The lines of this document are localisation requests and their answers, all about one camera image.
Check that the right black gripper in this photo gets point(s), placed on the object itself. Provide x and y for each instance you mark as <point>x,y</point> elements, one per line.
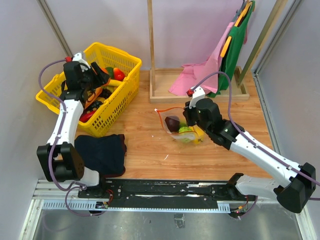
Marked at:
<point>187,113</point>

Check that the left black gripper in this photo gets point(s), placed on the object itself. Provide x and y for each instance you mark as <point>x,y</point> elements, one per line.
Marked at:
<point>102,77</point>

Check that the orange fruit toy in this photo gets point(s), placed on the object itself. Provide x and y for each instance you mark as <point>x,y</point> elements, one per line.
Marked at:
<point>182,124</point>

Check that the clear zip top bag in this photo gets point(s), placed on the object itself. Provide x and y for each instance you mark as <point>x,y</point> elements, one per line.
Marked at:
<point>171,111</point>

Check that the purple mangosteen toy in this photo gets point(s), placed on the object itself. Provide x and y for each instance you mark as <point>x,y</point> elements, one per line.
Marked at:
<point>172,123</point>

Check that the yellow banana bunch toy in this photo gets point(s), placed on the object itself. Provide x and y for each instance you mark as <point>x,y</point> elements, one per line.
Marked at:
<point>199,134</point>

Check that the green custard apple toy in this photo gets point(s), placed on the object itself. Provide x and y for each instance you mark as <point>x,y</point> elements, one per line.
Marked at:
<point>186,134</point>

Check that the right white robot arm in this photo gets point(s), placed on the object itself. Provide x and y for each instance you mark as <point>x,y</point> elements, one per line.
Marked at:
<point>292,184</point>

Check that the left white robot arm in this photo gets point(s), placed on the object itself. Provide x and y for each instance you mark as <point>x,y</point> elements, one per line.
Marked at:
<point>58,158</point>

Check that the orange carrot toy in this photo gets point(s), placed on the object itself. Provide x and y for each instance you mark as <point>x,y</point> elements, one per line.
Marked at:
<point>93,96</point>

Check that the green lime toy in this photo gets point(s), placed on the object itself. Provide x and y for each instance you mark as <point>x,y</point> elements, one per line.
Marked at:
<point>110,72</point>

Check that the black grape bunch toy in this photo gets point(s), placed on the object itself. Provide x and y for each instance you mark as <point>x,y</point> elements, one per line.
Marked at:
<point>94,106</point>

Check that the red bell pepper toy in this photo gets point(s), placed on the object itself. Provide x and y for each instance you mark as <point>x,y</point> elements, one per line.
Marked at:
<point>118,74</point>

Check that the yellow plastic shopping basket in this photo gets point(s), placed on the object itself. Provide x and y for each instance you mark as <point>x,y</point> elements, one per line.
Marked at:
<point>113,106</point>

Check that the red chili pepper toy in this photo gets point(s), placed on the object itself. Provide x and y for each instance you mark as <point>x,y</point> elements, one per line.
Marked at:
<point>86,116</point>

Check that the pink garment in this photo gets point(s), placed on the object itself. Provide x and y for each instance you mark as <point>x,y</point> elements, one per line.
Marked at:
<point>193,73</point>

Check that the green garment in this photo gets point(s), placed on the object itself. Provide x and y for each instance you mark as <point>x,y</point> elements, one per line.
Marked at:
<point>235,39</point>

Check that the dark navy folded cloth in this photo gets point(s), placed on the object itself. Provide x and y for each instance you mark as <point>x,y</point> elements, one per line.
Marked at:
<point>106,154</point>

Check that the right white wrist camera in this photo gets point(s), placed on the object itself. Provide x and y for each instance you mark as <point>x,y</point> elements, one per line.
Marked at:
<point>196,94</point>

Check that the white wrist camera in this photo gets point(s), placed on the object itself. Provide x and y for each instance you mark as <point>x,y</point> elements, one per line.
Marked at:
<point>196,94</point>
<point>79,57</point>

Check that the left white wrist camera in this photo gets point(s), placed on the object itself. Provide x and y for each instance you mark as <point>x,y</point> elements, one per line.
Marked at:
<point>79,57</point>

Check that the left wooden rack post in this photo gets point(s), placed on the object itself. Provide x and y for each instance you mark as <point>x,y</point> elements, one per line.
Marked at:
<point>151,44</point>

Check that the wooden rack post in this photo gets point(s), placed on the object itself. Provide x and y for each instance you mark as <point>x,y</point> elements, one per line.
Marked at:
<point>270,23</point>
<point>151,44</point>

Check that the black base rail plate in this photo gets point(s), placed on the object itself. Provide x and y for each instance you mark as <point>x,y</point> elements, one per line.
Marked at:
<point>159,194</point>

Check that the right wooden rack post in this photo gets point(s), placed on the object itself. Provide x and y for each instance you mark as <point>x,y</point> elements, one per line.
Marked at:
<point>270,23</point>

